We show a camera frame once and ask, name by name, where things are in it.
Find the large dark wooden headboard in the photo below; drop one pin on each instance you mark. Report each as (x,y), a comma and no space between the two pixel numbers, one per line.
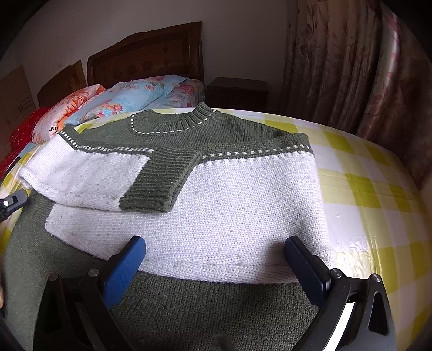
(152,57)

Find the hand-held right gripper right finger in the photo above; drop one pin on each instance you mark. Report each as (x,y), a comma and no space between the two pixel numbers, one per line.
(303,270)

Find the dark wooden nightstand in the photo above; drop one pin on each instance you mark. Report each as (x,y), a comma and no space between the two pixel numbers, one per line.
(236,92)

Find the orange white floral pillow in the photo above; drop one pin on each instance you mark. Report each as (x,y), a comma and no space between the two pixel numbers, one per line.
(64,111)

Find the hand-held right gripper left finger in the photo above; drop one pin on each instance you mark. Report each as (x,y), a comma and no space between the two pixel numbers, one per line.
(121,270)

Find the green and white knit sweater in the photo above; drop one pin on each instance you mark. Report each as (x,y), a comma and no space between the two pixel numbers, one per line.
(236,209)

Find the red patterned cloth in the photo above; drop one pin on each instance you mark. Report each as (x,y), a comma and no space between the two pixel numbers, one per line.
(23,131)

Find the pink floral pillow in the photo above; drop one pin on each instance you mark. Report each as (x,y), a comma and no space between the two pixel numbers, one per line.
(189,92)

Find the pink floral curtain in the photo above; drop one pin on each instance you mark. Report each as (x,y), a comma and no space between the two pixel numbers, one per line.
(354,67)

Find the yellow checked bed sheet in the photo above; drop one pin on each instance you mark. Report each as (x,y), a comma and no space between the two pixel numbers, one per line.
(354,209)

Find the light wooden wardrobe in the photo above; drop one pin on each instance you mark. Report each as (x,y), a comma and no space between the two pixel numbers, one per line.
(13,98)

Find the small dark wooden headboard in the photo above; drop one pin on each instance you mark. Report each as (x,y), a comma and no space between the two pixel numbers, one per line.
(64,84)

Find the blue floral pillow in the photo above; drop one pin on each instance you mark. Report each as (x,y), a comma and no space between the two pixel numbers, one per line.
(135,94)

